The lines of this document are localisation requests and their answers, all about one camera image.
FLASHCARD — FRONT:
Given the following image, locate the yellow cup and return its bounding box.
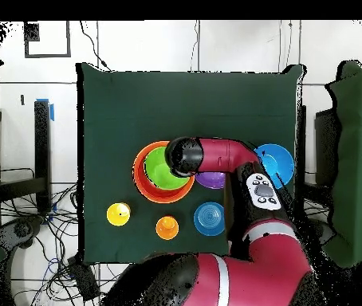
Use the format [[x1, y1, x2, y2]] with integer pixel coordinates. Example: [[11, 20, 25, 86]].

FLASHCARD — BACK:
[[106, 202, 132, 225]]

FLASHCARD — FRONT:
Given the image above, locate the large blue bowl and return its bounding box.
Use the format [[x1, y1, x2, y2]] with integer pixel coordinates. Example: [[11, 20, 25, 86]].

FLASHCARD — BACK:
[[253, 143, 296, 190]]

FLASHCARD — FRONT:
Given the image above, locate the black floor cable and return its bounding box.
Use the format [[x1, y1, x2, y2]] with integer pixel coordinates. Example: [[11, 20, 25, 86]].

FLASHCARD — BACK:
[[79, 21, 112, 72]]

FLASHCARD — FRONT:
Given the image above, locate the black metal stand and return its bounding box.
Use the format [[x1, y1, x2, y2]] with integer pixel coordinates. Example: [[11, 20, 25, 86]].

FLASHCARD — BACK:
[[0, 99, 53, 214]]

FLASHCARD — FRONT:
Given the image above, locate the tangle of black cables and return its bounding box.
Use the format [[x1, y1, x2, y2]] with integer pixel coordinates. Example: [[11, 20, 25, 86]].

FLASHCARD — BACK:
[[0, 167, 128, 306]]

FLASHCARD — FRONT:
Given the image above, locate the dark green table cloth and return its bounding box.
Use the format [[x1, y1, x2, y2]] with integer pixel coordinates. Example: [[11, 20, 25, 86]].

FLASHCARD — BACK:
[[76, 61, 306, 267]]

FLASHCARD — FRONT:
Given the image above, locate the green bowl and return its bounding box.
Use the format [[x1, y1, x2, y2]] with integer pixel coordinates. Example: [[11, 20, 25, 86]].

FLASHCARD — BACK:
[[144, 145, 191, 191]]

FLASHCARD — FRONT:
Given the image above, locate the black power strip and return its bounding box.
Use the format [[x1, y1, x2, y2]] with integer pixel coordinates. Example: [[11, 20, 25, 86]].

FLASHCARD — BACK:
[[67, 254, 100, 302]]

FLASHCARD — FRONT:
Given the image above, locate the small blue bowl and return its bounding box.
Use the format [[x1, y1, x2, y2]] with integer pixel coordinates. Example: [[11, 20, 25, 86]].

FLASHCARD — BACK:
[[193, 201, 226, 237]]

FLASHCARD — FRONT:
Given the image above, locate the purple bowl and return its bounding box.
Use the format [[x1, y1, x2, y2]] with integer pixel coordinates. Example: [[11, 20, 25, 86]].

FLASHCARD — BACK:
[[195, 171, 227, 190]]

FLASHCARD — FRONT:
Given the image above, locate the blue tape strip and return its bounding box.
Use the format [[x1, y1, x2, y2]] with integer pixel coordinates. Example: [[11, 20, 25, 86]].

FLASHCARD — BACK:
[[35, 97, 55, 122]]

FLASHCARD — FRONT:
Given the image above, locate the large orange bowl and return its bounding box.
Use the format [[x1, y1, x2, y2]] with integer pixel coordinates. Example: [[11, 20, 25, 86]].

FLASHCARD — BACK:
[[132, 140, 196, 205]]

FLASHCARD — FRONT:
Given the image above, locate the black square frame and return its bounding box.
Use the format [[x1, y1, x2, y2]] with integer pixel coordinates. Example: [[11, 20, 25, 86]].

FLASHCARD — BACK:
[[23, 21, 72, 59]]

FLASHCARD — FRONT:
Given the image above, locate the orange cup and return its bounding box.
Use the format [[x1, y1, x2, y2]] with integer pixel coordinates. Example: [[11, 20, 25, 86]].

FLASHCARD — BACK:
[[155, 215, 180, 241]]

